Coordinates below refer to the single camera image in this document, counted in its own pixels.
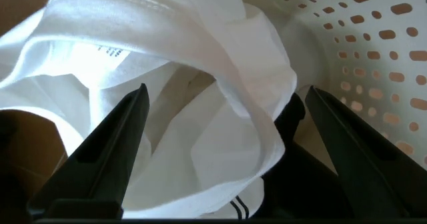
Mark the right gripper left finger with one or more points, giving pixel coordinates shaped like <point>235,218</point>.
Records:
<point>110,170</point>

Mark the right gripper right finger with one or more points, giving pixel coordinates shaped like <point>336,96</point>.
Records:
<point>362,180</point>

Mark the white printed shirt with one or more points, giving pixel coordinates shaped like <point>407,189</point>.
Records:
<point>200,144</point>

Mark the white laundry basket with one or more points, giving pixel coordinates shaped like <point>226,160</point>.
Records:
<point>367,34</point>

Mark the black garment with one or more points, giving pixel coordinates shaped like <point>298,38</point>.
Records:
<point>300,184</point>

